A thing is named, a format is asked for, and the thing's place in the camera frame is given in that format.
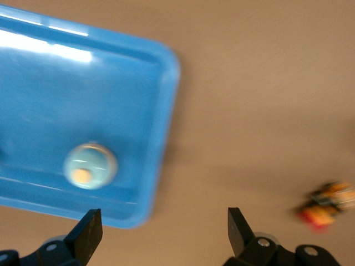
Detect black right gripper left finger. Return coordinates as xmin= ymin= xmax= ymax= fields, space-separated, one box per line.
xmin=0 ymin=209 xmax=103 ymax=266

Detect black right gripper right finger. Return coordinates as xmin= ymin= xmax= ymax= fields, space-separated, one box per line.
xmin=223 ymin=207 xmax=342 ymax=266

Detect blue desk bell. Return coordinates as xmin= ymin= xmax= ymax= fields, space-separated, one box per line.
xmin=63 ymin=141 xmax=118 ymax=190

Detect blue plastic tray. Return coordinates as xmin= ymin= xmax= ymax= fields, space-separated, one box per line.
xmin=0 ymin=5 xmax=181 ymax=229

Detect orange red push button switch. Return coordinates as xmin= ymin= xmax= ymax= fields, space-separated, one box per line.
xmin=295 ymin=181 xmax=355 ymax=232

